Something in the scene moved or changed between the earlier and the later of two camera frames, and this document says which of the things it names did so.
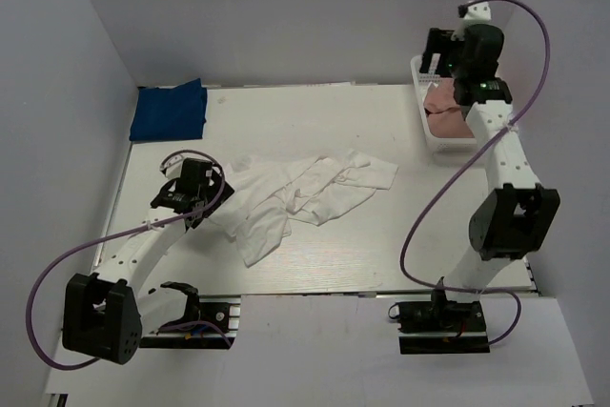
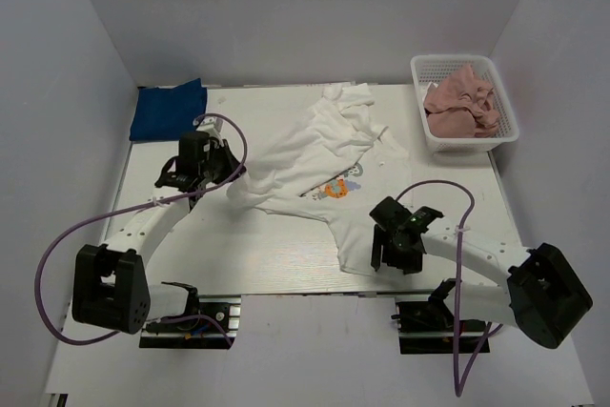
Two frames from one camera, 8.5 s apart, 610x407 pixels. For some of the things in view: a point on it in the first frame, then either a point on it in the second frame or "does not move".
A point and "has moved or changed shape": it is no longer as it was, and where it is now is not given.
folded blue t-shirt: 172,112 does not move
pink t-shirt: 445,117 does not move
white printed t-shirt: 268,193 has moved or changed shape
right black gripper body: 439,42 to 394,253
